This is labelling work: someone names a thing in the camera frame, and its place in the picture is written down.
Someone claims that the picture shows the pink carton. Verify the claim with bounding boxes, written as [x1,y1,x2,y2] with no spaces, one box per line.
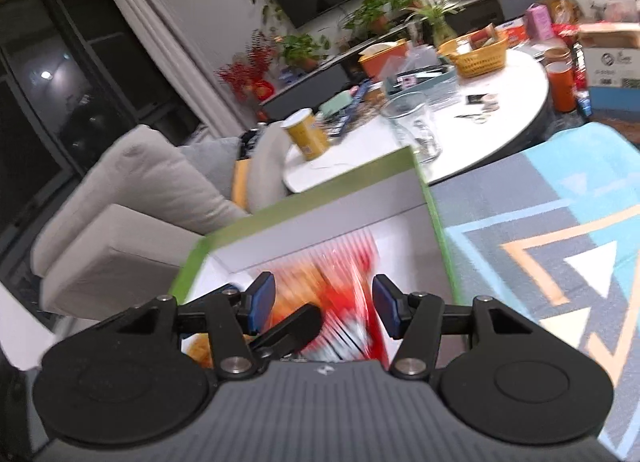
[524,4,556,43]

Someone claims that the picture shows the grey cushion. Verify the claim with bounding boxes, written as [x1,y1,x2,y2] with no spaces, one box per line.
[177,137,243,203]

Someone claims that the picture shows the yellow woven basket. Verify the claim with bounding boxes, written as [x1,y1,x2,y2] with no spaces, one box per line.
[437,34,510,79]

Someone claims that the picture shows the orange storage box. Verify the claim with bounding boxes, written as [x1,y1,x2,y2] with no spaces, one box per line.
[357,39,408,80]

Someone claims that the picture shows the red snack packet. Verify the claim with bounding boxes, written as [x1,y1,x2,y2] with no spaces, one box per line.
[270,232,393,365]

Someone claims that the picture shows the red flower decoration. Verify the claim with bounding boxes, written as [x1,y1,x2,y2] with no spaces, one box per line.
[217,29,278,103]

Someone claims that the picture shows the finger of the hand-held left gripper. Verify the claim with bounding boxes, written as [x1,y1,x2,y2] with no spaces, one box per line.
[250,306,323,360]

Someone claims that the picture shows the green cardboard box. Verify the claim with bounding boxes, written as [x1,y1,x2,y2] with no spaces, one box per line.
[167,146,463,373]

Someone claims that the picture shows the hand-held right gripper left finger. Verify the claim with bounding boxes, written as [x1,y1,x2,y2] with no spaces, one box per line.
[102,272,277,379]

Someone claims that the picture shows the teal tray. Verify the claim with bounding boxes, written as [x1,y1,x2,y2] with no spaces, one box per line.
[385,67,458,95]

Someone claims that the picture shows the round white table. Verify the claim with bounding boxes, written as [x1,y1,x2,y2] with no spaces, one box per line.
[282,49,551,195]

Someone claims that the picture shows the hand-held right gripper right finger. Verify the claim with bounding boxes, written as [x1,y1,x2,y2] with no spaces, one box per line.
[372,274,537,379]

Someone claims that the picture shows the dark television cabinet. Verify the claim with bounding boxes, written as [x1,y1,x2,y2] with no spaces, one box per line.
[260,0,558,118]

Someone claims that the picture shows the blue patterned mat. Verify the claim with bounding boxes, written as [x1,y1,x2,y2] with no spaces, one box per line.
[430,122,640,462]

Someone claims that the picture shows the spider plant in glass vase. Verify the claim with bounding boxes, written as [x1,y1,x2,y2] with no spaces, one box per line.
[405,0,461,48]

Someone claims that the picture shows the clear glass pitcher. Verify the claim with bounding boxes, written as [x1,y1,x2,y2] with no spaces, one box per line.
[380,91,443,165]

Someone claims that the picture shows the white curtain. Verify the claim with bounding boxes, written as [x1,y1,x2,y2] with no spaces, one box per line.
[92,0,251,143]

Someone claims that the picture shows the white cardboard box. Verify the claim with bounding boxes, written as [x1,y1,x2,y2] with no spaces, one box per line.
[577,22,640,118]

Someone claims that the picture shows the beige fabric sofa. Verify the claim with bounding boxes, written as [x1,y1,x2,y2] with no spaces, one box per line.
[30,122,296,323]

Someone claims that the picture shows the yellow snack can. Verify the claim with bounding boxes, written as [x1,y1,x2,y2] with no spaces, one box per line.
[280,108,332,162]

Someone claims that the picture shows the dark glass door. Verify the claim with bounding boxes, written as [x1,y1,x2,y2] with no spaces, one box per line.
[0,0,196,293]

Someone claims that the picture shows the dark blue snack packet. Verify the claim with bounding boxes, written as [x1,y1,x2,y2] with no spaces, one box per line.
[334,79,386,138]

